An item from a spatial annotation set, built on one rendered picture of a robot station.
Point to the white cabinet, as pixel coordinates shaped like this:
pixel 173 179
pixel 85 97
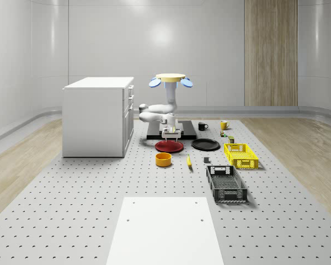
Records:
pixel 93 121

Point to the black mug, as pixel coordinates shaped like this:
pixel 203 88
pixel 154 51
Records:
pixel 201 126

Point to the drone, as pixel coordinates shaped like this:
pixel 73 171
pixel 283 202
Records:
pixel 170 77

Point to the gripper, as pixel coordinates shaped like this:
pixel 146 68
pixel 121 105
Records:
pixel 171 134

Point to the white board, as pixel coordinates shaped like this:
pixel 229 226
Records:
pixel 165 232

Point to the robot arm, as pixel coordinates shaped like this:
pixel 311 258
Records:
pixel 170 95

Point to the yellow bowl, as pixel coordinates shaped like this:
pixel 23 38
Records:
pixel 163 161

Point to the flat-sided can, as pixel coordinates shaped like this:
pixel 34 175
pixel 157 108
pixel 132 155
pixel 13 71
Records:
pixel 231 140

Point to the black plate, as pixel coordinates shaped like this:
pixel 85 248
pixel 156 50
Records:
pixel 205 144

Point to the yellow basket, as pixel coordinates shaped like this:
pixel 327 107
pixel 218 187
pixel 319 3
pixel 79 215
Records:
pixel 241 154

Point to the banana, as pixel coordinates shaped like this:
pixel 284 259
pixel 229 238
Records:
pixel 189 162

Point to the dark grey basket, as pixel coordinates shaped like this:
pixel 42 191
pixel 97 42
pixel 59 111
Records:
pixel 226 182

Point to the red plate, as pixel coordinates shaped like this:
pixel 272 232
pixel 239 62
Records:
pixel 168 147

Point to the yellow mug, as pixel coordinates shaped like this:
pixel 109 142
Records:
pixel 224 125

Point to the black stove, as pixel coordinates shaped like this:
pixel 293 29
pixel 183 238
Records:
pixel 188 129

